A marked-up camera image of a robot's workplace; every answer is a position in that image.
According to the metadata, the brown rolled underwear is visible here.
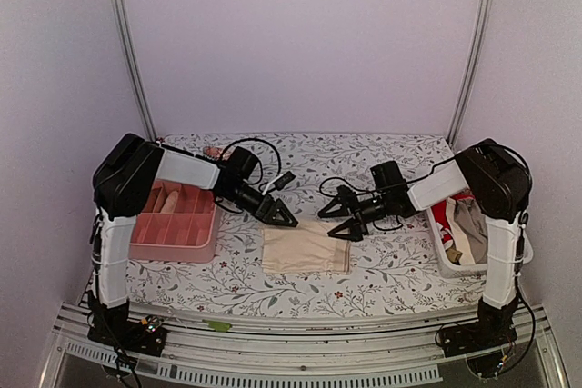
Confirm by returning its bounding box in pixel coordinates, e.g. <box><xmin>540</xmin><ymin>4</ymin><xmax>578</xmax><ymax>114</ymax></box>
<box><xmin>144</xmin><ymin>187</ymin><xmax>166</xmax><ymax>214</ymax></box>

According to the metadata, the floral patterned table mat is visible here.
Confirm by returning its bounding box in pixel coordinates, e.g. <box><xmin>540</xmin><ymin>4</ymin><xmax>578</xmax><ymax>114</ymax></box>
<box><xmin>127</xmin><ymin>133</ymin><xmax>485</xmax><ymax>319</ymax></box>

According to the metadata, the grey garment in basket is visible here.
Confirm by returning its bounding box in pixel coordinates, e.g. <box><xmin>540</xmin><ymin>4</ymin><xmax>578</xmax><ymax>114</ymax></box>
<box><xmin>453</xmin><ymin>198</ymin><xmax>488</xmax><ymax>264</ymax></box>

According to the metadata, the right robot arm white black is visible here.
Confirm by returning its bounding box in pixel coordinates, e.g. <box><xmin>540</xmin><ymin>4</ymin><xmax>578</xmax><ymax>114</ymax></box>
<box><xmin>318</xmin><ymin>139</ymin><xmax>533</xmax><ymax>348</ymax></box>

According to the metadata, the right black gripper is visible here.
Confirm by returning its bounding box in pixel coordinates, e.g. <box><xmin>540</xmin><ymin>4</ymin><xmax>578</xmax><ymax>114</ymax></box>
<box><xmin>318</xmin><ymin>191</ymin><xmax>391</xmax><ymax>242</ymax></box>

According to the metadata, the aluminium frame post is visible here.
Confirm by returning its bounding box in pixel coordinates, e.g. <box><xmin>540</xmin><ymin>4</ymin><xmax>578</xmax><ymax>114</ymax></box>
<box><xmin>447</xmin><ymin>0</ymin><xmax>494</xmax><ymax>148</ymax></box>
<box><xmin>111</xmin><ymin>0</ymin><xmax>157</xmax><ymax>141</ymax></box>

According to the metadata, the small patterned bowl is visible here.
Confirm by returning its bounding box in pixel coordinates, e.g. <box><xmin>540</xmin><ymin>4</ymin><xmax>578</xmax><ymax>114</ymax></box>
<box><xmin>203</xmin><ymin>146</ymin><xmax>224</xmax><ymax>160</ymax></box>

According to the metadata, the cream underwear navy trim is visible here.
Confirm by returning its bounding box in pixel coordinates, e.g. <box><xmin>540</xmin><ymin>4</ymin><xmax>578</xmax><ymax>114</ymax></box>
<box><xmin>160</xmin><ymin>191</ymin><xmax>179</xmax><ymax>214</ymax></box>

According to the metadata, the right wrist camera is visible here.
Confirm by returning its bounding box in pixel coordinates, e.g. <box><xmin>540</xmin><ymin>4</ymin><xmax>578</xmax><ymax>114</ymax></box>
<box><xmin>337</xmin><ymin>185</ymin><xmax>358</xmax><ymax>204</ymax></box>

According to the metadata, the cream garment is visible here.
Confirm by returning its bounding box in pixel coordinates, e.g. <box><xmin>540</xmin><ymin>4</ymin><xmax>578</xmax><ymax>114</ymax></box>
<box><xmin>262</xmin><ymin>221</ymin><xmax>351</xmax><ymax>274</ymax></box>

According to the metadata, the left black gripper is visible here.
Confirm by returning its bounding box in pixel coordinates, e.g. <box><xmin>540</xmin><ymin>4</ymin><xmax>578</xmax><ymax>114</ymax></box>
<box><xmin>223</xmin><ymin>182</ymin><xmax>298</xmax><ymax>227</ymax></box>

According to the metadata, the green tape piece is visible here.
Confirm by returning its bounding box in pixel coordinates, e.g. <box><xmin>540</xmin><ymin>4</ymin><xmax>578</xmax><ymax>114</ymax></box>
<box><xmin>203</xmin><ymin>320</ymin><xmax>232</xmax><ymax>333</ymax></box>

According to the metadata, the pink divided organizer box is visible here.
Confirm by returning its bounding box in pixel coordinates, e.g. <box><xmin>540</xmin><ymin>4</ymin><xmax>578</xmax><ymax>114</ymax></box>
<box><xmin>129</xmin><ymin>180</ymin><xmax>221</xmax><ymax>264</ymax></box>

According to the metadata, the right aluminium frame post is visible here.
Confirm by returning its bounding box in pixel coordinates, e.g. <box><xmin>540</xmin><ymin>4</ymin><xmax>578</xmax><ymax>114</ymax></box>
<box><xmin>447</xmin><ymin>0</ymin><xmax>494</xmax><ymax>148</ymax></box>

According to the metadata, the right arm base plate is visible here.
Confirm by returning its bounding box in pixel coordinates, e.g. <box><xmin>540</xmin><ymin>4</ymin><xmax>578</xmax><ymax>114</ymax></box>
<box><xmin>435</xmin><ymin>322</ymin><xmax>517</xmax><ymax>357</ymax></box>

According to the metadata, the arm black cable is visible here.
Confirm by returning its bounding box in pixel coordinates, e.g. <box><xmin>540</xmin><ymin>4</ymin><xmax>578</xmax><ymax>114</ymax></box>
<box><xmin>220</xmin><ymin>137</ymin><xmax>283</xmax><ymax>194</ymax></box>
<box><xmin>317</xmin><ymin>176</ymin><xmax>404</xmax><ymax>234</ymax></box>

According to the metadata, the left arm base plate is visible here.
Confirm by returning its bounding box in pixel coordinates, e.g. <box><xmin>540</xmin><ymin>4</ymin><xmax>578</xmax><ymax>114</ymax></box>
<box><xmin>88</xmin><ymin>314</ymin><xmax>168</xmax><ymax>357</ymax></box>

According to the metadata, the red garment in basket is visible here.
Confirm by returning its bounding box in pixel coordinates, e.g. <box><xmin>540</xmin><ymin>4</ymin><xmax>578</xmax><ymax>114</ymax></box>
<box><xmin>431</xmin><ymin>200</ymin><xmax>455</xmax><ymax>250</ymax></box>

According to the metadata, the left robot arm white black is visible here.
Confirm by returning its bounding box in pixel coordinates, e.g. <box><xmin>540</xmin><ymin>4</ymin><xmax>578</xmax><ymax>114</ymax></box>
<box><xmin>92</xmin><ymin>133</ymin><xmax>298</xmax><ymax>309</ymax></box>

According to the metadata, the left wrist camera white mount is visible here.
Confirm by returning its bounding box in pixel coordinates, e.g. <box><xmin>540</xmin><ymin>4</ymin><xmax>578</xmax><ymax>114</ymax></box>
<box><xmin>261</xmin><ymin>171</ymin><xmax>296</xmax><ymax>194</ymax></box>

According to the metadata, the aluminium front rail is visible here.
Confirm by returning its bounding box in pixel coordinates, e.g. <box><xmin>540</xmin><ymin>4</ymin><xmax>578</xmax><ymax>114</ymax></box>
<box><xmin>39</xmin><ymin>303</ymin><xmax>574</xmax><ymax>387</ymax></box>

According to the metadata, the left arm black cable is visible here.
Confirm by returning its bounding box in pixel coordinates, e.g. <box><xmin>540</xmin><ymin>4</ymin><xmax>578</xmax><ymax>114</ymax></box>
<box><xmin>220</xmin><ymin>137</ymin><xmax>283</xmax><ymax>194</ymax></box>

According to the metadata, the white plastic laundry basket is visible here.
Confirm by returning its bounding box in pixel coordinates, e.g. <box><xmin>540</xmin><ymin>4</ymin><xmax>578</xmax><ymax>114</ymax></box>
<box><xmin>425</xmin><ymin>194</ymin><xmax>534</xmax><ymax>279</ymax></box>

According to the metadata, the left aluminium frame post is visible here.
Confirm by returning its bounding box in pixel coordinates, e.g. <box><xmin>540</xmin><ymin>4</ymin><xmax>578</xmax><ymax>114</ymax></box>
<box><xmin>111</xmin><ymin>0</ymin><xmax>157</xmax><ymax>141</ymax></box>

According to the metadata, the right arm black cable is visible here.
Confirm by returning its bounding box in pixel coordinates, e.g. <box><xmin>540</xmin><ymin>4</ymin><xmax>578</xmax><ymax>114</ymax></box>
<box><xmin>317</xmin><ymin>176</ymin><xmax>404</xmax><ymax>234</ymax></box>

